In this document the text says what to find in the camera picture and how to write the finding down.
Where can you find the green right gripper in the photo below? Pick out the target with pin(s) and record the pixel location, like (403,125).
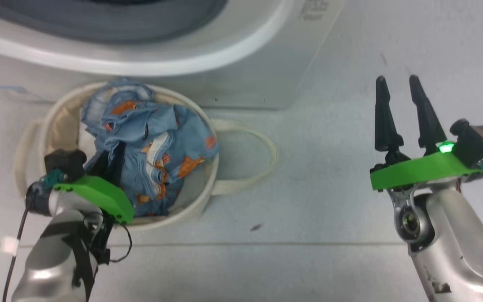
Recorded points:
(417,172)

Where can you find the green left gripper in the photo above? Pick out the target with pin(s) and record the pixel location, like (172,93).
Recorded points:
(103,193)

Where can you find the blue printed clothes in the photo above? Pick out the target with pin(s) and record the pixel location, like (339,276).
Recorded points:
(157,138)

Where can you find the cream fabric laundry basket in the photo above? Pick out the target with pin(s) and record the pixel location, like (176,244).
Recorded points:
(63,126)

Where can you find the white washing machine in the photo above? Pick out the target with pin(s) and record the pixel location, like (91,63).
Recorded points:
(241,63)

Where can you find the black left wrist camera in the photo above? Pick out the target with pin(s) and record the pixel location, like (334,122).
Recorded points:
(67,161)

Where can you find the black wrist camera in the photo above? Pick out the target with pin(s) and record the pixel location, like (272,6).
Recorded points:
(478,140)
(67,161)

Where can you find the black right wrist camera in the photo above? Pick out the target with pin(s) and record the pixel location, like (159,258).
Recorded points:
(478,140)

